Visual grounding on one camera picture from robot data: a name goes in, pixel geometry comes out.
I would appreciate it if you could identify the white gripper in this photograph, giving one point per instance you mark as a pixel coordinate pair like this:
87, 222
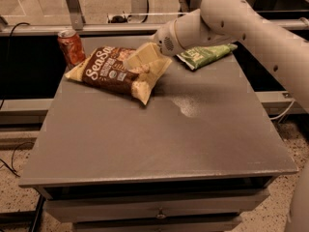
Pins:
164, 42

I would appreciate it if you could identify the brown sea salt chip bag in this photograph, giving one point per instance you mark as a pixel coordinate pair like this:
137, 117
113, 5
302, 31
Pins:
104, 69

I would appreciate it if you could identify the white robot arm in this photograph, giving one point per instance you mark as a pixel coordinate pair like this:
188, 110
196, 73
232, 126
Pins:
284, 54

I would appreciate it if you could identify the green chip bag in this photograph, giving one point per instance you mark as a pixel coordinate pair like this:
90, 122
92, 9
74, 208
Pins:
200, 56

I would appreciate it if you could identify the red coke can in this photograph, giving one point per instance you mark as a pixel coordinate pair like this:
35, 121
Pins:
71, 46

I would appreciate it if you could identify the white power strip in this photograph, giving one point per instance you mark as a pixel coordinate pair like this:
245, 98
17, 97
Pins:
118, 18

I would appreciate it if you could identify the grey cabinet drawer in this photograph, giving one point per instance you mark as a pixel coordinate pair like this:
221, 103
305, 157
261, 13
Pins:
215, 211

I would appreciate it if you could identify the metal railing frame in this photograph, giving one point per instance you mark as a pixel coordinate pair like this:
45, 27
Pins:
48, 17

